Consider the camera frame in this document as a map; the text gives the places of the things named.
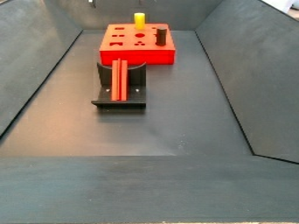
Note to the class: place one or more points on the red star prism object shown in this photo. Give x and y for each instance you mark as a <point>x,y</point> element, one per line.
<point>119,80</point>

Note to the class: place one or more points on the dark brown hexagonal peg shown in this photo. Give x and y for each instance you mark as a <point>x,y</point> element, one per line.
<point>161,36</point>

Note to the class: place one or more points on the yellow cylinder peg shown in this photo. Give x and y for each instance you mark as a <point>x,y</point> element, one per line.
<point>139,20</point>

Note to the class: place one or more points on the red shape sorting block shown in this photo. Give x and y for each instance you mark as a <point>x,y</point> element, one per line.
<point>135,45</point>

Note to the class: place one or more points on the black curved fixture stand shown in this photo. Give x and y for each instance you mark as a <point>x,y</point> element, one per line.
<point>135,88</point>

